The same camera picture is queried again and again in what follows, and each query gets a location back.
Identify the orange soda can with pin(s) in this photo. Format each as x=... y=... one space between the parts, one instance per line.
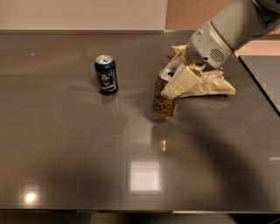
x=162 y=106

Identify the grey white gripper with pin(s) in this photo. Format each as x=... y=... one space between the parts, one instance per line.
x=205 y=46

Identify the blue pepsi can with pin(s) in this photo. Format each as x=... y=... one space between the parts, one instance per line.
x=105 y=69

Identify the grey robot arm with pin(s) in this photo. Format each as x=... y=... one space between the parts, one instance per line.
x=243 y=20

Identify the cream chips bag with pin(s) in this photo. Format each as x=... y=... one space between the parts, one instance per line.
x=212 y=83

